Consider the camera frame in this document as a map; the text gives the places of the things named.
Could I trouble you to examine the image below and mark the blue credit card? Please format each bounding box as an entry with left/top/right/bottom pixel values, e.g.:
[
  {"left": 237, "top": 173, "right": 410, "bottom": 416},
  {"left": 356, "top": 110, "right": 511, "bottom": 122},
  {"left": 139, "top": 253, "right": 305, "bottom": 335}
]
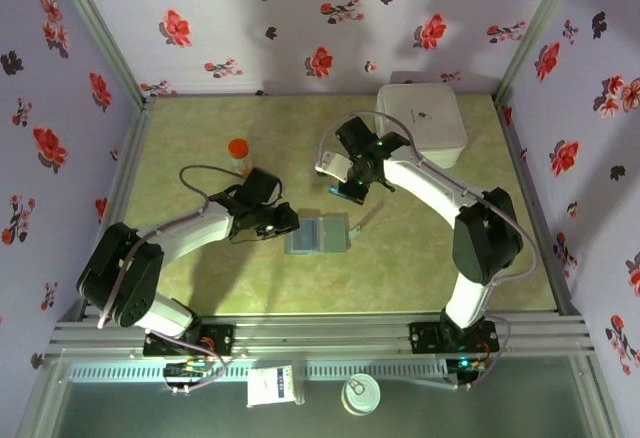
[
  {"left": 291, "top": 218, "right": 319, "bottom": 251},
  {"left": 328, "top": 184, "right": 364, "bottom": 206}
]

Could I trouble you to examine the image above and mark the clear plastic card case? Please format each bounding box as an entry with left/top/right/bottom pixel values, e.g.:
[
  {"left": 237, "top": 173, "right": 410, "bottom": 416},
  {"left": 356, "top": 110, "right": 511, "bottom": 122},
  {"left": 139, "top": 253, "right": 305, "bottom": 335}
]
[{"left": 283, "top": 213, "right": 362, "bottom": 255}]

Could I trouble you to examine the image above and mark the orange pill bottle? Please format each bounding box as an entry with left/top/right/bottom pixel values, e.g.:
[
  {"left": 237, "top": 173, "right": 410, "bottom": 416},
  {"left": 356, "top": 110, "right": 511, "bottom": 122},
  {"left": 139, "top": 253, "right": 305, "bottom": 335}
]
[{"left": 227, "top": 138, "right": 255, "bottom": 176}]

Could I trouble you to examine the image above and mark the white zip storage case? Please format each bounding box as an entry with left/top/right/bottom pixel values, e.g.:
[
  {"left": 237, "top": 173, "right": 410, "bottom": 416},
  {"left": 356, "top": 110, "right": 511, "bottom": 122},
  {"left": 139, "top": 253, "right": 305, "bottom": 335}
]
[{"left": 375, "top": 82, "right": 469, "bottom": 170}]

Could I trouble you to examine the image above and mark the white paper packet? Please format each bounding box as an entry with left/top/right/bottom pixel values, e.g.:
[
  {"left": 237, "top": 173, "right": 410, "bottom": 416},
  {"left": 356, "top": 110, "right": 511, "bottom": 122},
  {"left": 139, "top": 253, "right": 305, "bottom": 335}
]
[{"left": 246, "top": 366, "right": 296, "bottom": 408}]

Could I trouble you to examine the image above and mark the silver tin can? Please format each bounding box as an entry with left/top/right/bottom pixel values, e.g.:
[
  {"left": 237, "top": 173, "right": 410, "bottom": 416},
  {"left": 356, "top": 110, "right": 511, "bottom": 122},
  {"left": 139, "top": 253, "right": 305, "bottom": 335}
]
[{"left": 340, "top": 373, "right": 382, "bottom": 416}]

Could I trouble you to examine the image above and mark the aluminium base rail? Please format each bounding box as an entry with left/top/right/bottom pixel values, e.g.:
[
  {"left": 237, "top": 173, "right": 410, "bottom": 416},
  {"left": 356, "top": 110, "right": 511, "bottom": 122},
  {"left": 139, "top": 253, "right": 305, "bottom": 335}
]
[{"left": 47, "top": 310, "right": 597, "bottom": 359}]

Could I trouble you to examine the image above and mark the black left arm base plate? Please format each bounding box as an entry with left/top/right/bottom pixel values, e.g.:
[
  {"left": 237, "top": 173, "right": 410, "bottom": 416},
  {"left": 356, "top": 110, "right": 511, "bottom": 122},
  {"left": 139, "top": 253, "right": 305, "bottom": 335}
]
[{"left": 143, "top": 324, "right": 236, "bottom": 358}]

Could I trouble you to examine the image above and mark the aluminium side rail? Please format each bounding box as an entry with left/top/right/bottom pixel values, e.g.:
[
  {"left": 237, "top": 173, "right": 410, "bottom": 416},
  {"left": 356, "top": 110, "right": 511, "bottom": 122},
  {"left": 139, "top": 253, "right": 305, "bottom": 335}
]
[
  {"left": 74, "top": 96, "right": 157, "bottom": 322},
  {"left": 493, "top": 91, "right": 584, "bottom": 317}
]

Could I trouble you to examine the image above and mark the grey slotted cable duct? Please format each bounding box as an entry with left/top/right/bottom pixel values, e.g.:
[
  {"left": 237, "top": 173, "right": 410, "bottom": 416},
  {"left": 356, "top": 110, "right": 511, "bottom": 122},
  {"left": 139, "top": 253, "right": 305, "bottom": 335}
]
[{"left": 67, "top": 361, "right": 449, "bottom": 384}]

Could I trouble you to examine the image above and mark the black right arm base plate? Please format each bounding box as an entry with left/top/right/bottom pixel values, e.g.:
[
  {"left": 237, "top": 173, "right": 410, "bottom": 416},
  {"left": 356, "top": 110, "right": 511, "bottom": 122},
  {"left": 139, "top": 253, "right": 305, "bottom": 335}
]
[{"left": 408, "top": 321, "right": 500, "bottom": 355}]

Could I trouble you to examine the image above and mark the aluminium corner post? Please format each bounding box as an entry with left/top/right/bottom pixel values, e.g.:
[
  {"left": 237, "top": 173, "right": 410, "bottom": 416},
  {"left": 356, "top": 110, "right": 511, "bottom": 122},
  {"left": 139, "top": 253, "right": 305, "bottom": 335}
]
[
  {"left": 47, "top": 0, "right": 151, "bottom": 104},
  {"left": 494, "top": 0, "right": 586, "bottom": 99}
]

